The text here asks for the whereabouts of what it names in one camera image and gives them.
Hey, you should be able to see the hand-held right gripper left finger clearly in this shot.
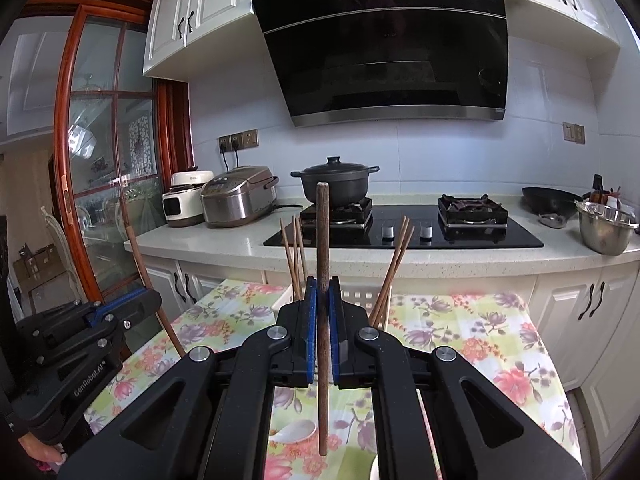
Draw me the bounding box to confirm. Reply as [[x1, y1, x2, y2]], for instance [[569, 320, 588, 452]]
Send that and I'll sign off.
[[57, 276, 319, 480]]

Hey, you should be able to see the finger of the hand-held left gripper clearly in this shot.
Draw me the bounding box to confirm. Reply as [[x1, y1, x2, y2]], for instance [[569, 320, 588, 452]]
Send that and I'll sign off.
[[30, 321, 132, 378], [17, 287, 163, 347]]

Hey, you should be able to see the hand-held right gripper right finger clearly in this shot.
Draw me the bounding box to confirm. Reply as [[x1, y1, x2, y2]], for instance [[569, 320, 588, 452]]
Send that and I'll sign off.
[[329, 276, 587, 480]]

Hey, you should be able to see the white perforated plastic basket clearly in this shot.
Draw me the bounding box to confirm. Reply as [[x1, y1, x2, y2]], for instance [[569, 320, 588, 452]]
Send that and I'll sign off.
[[272, 277, 396, 332]]

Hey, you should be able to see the person's left hand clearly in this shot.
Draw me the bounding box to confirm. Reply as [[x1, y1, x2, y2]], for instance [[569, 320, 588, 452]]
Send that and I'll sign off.
[[19, 434, 67, 472]]

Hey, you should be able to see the white chair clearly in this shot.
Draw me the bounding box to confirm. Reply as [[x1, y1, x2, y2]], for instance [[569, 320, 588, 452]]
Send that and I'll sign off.
[[45, 205, 87, 301]]

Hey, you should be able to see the cardboard box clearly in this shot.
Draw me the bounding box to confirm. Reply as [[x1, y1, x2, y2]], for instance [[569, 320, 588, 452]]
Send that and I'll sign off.
[[12, 244, 68, 291]]

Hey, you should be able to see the small white cooker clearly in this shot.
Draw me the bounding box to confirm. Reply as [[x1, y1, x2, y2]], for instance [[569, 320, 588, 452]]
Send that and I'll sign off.
[[162, 170, 215, 227]]

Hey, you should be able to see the floral tablecloth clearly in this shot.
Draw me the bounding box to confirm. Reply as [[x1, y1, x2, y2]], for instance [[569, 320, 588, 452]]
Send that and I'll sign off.
[[82, 280, 583, 480]]

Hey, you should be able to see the wooden glass door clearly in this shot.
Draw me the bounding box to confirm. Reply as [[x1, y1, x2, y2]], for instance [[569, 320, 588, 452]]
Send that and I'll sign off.
[[52, 0, 193, 301]]

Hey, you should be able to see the black lidded pot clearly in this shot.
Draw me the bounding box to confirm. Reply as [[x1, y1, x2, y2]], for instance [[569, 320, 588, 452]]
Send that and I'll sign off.
[[291, 156, 380, 208]]

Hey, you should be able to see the silver rice cooker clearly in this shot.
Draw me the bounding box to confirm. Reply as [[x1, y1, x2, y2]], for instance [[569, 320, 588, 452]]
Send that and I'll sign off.
[[201, 165, 280, 229]]

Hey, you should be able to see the black glass gas stove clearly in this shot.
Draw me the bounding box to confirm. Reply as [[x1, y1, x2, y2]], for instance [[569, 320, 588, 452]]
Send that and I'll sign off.
[[263, 194, 545, 249]]

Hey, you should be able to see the black wok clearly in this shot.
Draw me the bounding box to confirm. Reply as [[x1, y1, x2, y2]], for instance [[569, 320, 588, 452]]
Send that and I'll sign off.
[[522, 186, 583, 216]]

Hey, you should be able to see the black range hood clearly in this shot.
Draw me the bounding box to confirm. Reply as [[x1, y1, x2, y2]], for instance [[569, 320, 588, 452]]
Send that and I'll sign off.
[[249, 0, 510, 128]]

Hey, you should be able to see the stainless steel bowl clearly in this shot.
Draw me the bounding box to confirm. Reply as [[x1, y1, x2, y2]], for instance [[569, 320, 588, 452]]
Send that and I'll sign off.
[[575, 200, 640, 256]]

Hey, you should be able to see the wall power outlet strip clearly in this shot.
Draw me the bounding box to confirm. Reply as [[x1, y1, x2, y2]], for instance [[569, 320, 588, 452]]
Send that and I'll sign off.
[[218, 129, 259, 153]]

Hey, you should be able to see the white wall cabinet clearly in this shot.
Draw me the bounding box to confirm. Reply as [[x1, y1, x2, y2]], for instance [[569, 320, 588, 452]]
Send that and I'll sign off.
[[142, 0, 261, 81], [500, 0, 621, 66]]

